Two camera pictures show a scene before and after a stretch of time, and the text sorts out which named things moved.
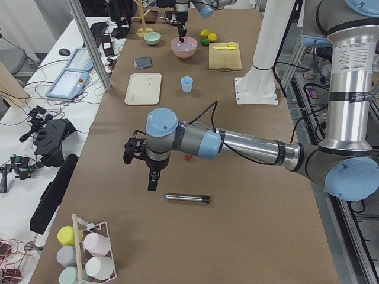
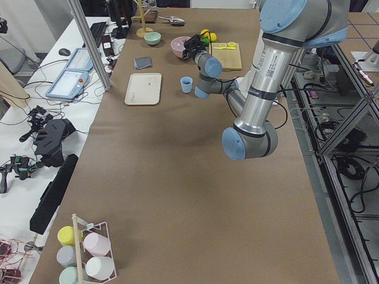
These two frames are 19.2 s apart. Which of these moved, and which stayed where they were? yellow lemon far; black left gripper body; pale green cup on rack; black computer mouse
Moved: black left gripper body
Stayed: black computer mouse; pale green cup on rack; yellow lemon far
